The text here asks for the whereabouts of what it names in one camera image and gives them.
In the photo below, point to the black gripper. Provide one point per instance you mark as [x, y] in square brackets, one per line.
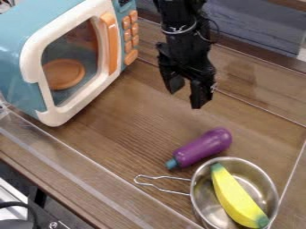
[184, 60]

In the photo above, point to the orange microwave turntable plate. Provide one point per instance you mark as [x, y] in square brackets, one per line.
[63, 73]

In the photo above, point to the yellow toy banana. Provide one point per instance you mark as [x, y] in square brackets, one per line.
[236, 200]

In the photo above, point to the silver pot with wire handle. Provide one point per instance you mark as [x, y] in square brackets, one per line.
[208, 209]

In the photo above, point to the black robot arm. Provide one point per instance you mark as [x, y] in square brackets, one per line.
[182, 14]

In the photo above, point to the purple toy eggplant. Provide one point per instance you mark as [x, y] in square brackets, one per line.
[209, 144]

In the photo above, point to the blue toy microwave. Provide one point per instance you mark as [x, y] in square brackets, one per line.
[94, 31]

